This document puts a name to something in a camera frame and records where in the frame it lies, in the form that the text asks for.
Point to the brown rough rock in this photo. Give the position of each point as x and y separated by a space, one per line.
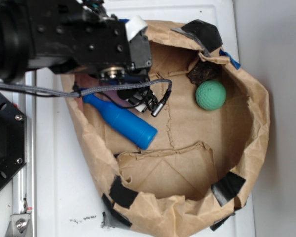
204 71

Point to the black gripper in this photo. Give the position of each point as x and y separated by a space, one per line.
135 86

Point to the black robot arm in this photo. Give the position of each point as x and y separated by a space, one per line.
72 37

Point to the white plastic tray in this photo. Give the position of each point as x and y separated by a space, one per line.
67 203

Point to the aluminium extrusion rail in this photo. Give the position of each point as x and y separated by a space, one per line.
23 183

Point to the blue plastic bottle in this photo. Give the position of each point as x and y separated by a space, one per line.
124 122

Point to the brown paper bag bin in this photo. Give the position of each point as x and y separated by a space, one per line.
201 166

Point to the green dimpled ball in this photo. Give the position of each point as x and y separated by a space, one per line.
210 95

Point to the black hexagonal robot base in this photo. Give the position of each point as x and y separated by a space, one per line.
11 139

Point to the metal corner bracket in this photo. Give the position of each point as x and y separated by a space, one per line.
20 225

